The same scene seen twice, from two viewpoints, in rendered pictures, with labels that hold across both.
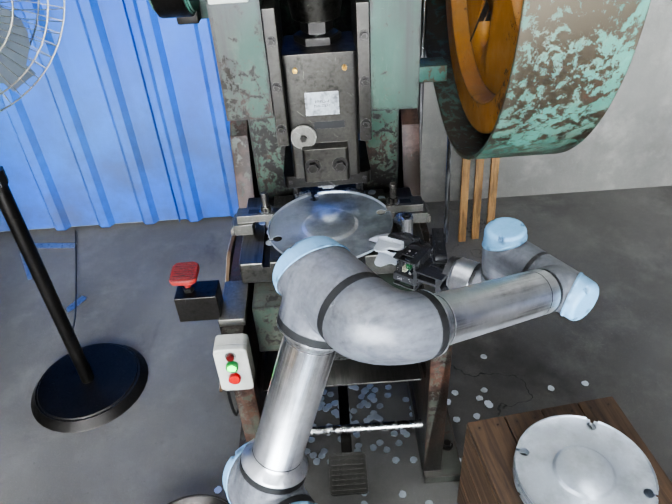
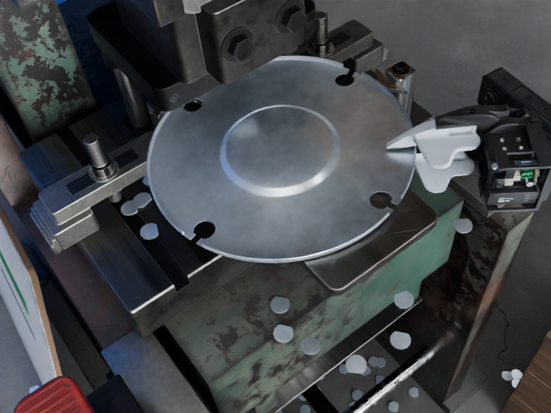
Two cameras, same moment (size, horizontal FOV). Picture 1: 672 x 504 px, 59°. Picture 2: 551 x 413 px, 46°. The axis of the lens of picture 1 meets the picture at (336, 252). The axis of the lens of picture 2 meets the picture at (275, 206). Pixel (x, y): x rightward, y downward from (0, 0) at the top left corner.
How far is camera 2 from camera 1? 82 cm
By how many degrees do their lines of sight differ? 27
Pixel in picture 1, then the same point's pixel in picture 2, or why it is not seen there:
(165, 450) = not seen: outside the picture
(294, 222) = (203, 174)
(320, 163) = (251, 30)
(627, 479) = not seen: outside the picture
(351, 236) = (343, 155)
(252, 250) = (129, 266)
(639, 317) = (513, 68)
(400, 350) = not seen: outside the picture
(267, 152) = (23, 45)
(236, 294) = (148, 369)
